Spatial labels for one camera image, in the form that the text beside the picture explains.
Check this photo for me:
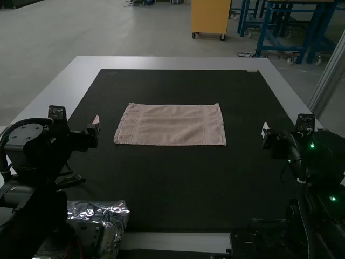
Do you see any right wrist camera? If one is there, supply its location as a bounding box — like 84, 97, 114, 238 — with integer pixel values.
295, 113, 316, 133

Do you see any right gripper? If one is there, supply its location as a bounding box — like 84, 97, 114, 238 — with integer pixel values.
262, 121, 292, 160

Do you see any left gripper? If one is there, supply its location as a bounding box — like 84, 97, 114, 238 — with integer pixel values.
68, 114, 102, 152

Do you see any yellow wheeled cart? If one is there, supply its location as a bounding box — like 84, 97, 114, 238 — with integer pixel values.
190, 0, 232, 42

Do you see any blue metal frame trolley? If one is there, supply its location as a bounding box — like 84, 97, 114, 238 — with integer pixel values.
236, 0, 270, 38
254, 0, 339, 66

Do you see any aluminium frame post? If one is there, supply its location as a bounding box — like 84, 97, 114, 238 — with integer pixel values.
307, 34, 345, 119

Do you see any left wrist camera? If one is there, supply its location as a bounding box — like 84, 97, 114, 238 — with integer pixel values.
48, 105, 66, 122

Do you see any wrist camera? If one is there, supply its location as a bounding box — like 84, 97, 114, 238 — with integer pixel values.
48, 105, 66, 122
295, 113, 316, 133

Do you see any silver foil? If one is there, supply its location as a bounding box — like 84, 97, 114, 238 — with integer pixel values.
65, 199, 130, 257

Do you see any black mat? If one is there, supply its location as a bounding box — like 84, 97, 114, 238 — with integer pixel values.
57, 69, 306, 234

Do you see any black cable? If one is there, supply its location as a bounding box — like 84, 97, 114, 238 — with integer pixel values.
285, 132, 308, 185

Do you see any pale towel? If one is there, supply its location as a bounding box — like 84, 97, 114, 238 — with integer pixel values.
113, 102, 227, 147

